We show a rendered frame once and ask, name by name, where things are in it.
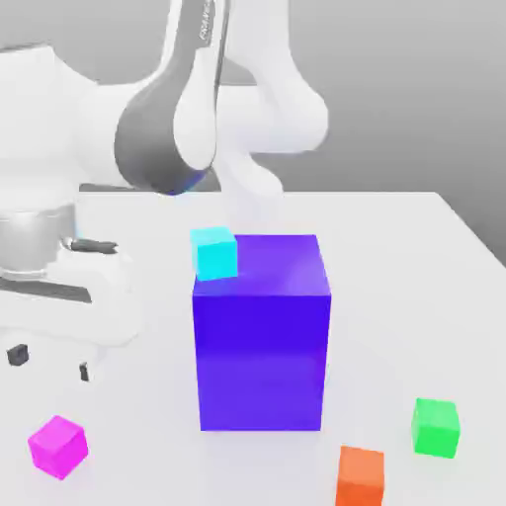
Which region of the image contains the small green cube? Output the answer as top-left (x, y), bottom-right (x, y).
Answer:
top-left (410, 396), bottom-right (462, 461)

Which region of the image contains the small orange cube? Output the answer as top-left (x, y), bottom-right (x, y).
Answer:
top-left (334, 445), bottom-right (385, 506)

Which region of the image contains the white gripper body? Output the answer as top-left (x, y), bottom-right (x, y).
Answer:
top-left (0, 252), bottom-right (140, 351)

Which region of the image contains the small magenta cube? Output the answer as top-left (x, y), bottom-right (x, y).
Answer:
top-left (27, 414), bottom-right (90, 482)

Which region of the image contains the small cyan cube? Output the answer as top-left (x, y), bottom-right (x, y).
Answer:
top-left (189, 225), bottom-right (239, 283)

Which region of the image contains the large purple box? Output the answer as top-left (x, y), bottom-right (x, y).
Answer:
top-left (191, 233), bottom-right (332, 433)

